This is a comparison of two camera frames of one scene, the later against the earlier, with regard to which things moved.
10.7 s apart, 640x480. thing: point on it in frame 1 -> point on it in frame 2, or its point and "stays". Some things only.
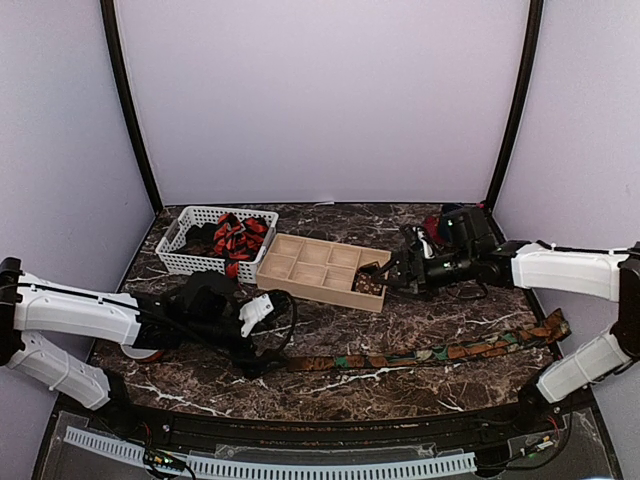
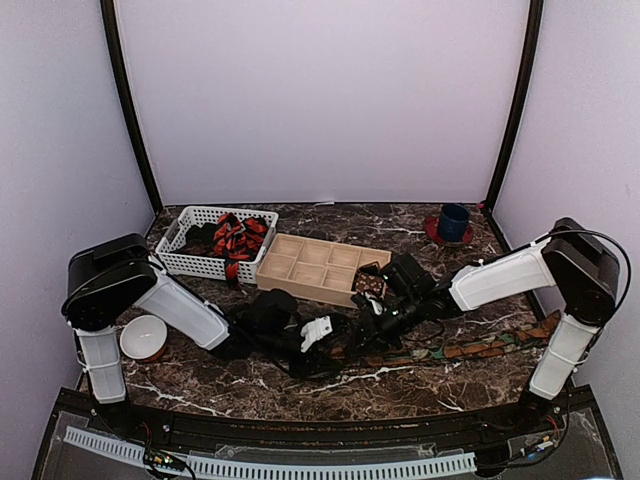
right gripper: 410,258 -> 370,330
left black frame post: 109,13 stays
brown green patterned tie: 552,326 stays
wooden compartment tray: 320,269 stays
